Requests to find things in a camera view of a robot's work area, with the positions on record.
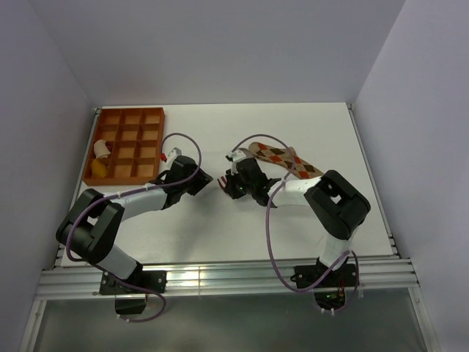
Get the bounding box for grey sock red stripes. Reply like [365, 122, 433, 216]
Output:
[217, 175, 228, 192]

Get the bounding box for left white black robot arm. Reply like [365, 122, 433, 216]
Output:
[56, 155, 213, 293]

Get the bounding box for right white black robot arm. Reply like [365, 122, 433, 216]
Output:
[218, 158, 371, 286]

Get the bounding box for tan argyle sock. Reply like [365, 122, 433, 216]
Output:
[248, 142, 323, 180]

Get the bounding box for orange compartment tray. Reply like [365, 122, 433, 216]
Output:
[82, 107, 165, 186]

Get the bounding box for rolled yellow sock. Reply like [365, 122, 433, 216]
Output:
[90, 158, 108, 179]

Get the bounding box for rolled beige sock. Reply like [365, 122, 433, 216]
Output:
[93, 139, 111, 159]

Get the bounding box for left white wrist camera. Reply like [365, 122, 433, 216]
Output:
[160, 147, 182, 169]

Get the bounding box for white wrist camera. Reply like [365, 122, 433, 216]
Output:
[226, 147, 254, 163]
[160, 147, 182, 169]

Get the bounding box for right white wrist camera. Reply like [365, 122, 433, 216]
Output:
[226, 147, 254, 163]

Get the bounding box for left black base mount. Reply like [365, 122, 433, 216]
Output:
[99, 271, 167, 296]

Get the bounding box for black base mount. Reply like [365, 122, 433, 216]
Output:
[99, 271, 167, 296]
[290, 263, 358, 289]

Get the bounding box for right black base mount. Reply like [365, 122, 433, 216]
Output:
[290, 263, 358, 289]

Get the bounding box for black box under rail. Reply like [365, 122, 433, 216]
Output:
[114, 298, 147, 315]

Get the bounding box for aluminium frame rail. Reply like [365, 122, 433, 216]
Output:
[34, 257, 419, 301]

